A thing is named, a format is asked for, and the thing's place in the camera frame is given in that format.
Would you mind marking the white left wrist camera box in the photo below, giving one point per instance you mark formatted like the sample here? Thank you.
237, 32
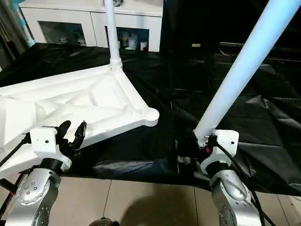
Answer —
44, 141

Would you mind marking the black metal table frame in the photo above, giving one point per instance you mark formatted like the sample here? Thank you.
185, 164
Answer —
9, 193

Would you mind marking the white plastic table top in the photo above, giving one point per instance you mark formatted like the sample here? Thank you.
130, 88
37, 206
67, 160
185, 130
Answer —
70, 99

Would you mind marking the light blue plastic strip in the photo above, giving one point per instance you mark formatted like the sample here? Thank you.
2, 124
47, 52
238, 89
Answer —
24, 23

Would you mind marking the black flat device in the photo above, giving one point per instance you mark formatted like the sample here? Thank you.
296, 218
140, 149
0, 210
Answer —
233, 45

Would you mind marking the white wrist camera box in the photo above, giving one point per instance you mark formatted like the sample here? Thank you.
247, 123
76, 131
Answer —
223, 143
44, 141

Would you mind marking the white glass-door cabinet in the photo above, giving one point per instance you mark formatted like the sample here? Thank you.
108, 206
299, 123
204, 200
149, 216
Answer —
84, 21

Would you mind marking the grey crumpled bundle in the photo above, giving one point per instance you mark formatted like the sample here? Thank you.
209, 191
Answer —
117, 2

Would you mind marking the small yellow label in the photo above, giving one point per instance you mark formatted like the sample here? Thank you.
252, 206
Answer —
196, 45

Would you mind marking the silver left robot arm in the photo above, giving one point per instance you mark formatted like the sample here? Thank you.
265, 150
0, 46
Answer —
33, 193

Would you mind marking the black work mat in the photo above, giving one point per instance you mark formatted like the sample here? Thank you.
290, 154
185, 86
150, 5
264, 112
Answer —
197, 141

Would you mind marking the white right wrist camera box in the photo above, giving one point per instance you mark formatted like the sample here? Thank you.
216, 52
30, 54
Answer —
223, 143

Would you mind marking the white plastic table leg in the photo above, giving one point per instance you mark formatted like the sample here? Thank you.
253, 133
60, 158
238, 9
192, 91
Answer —
244, 66
112, 33

